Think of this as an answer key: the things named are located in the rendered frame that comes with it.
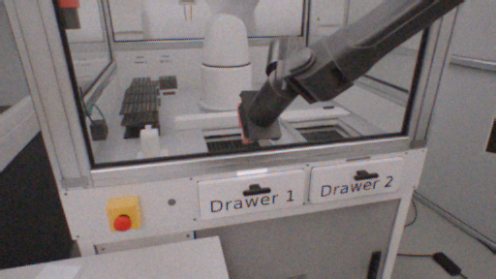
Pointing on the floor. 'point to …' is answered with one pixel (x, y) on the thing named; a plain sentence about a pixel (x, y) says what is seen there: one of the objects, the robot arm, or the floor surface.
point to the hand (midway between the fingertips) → (245, 134)
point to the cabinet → (291, 239)
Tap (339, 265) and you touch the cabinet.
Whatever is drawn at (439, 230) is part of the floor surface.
